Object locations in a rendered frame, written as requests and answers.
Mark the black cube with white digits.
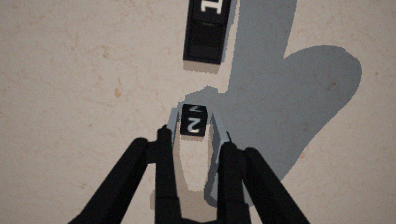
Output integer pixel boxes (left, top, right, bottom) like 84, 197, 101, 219
180, 104, 208, 137

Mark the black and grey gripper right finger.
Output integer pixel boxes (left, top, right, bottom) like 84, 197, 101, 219
209, 112, 310, 224

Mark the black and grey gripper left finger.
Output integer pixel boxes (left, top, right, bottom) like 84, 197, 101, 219
68, 107, 183, 224

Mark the black cube with white number 1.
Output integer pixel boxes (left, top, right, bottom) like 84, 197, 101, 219
193, 0, 229, 28

